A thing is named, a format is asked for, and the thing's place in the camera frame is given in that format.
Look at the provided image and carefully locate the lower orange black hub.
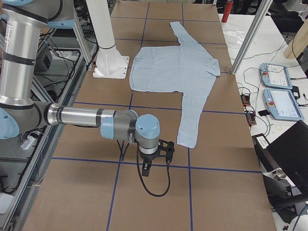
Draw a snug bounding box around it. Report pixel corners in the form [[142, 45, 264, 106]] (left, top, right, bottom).
[[245, 111, 257, 127]]

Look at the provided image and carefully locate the clear plastic bag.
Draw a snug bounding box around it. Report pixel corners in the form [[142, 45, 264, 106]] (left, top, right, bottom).
[[222, 28, 246, 49]]

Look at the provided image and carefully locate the aluminium frame post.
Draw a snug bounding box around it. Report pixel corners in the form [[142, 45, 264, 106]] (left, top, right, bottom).
[[231, 0, 273, 75]]

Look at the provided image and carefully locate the upper orange black hub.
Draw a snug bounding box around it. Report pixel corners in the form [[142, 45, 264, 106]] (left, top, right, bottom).
[[241, 94, 251, 106]]

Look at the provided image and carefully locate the upper teach pendant tablet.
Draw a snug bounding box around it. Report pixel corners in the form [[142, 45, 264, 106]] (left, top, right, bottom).
[[260, 63, 293, 90]]

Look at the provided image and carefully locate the teach pendant tablet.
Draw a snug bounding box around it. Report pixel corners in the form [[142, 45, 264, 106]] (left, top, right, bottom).
[[260, 63, 293, 90], [263, 88, 304, 121]]

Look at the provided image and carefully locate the white power strip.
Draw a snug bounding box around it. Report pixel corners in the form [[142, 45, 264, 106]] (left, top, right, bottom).
[[20, 135, 35, 150]]

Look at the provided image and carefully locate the black laptop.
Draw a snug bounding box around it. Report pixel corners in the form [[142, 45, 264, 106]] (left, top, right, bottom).
[[267, 120, 308, 192]]

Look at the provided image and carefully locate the wooden board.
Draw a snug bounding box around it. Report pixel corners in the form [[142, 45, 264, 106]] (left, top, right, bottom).
[[283, 20, 308, 59]]

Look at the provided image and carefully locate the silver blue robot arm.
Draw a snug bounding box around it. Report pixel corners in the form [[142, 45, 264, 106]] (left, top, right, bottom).
[[0, 0, 174, 176]]

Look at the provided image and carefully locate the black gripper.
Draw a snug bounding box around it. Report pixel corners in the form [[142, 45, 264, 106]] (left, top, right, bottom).
[[140, 139, 174, 176]]

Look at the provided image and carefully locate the grey electronics box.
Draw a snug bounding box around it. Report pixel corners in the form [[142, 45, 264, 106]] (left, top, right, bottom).
[[35, 48, 52, 71]]

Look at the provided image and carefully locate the red cylinder bottle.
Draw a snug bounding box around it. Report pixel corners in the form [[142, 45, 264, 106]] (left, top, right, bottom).
[[221, 0, 234, 23]]

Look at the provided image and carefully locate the orange black hub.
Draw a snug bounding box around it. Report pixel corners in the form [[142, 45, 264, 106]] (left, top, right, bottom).
[[245, 111, 257, 127], [241, 94, 251, 106]]

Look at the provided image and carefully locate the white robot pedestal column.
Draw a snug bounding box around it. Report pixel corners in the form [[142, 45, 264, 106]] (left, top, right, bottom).
[[86, 0, 129, 79]]

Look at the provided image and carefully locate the light blue button-up shirt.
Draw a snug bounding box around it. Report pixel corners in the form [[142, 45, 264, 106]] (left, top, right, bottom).
[[129, 22, 220, 148]]

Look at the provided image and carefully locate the lower teach pendant tablet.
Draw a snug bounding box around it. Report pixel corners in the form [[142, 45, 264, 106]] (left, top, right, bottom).
[[263, 88, 304, 121]]

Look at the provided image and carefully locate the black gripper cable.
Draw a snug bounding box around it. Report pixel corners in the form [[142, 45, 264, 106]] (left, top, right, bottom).
[[136, 144, 173, 197]]

